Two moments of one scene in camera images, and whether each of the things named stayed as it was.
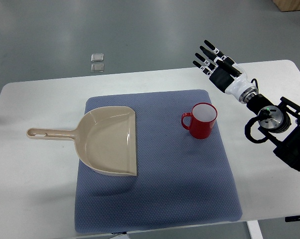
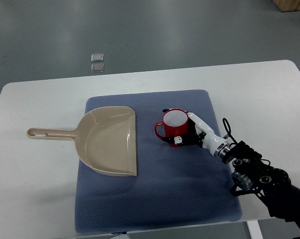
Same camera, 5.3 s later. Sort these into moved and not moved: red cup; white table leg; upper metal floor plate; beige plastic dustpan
Moved: red cup
Not moved: beige plastic dustpan; upper metal floor plate; white table leg
